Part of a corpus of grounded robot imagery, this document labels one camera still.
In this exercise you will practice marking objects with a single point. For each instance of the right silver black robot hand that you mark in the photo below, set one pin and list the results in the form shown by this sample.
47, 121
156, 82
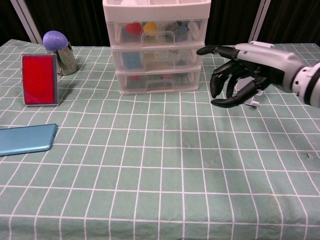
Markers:
262, 57

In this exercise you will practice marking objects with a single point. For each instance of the clear drawer with coloured stamps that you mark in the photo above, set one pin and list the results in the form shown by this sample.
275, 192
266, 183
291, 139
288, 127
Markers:
197, 32

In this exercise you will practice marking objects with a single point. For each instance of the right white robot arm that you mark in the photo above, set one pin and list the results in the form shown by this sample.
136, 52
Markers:
311, 85

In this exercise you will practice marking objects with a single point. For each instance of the red object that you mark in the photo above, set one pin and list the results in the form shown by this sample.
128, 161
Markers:
134, 77
166, 76

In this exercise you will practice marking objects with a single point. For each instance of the white plastic drawer unit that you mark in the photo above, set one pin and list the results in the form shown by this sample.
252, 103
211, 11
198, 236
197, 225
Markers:
155, 11

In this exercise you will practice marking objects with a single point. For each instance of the blue object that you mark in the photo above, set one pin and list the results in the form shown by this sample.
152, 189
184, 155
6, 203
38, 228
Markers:
131, 60

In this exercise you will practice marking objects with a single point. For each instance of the grey folding phone stand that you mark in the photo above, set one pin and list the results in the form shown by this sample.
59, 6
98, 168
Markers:
261, 44

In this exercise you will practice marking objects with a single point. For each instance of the black pleated curtain panel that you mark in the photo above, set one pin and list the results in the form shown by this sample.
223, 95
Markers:
75, 22
295, 22
7, 20
230, 22

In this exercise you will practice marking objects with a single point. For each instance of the green checkered tablecloth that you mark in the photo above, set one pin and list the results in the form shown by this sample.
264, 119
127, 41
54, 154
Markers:
160, 162

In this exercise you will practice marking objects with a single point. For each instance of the silver metal cup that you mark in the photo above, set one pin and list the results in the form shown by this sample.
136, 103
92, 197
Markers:
66, 62

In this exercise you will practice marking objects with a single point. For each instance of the purple egg sponge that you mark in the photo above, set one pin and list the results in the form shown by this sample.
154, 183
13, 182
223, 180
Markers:
55, 40

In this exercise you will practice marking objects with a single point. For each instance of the red pad in clear case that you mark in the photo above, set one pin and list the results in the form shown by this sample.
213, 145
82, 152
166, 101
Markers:
38, 80

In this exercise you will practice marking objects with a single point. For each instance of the light blue smartphone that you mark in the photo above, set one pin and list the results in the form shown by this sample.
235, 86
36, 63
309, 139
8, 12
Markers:
25, 138

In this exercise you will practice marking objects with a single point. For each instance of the white frame pole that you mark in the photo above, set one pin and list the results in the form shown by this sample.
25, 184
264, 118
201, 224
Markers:
27, 22
260, 22

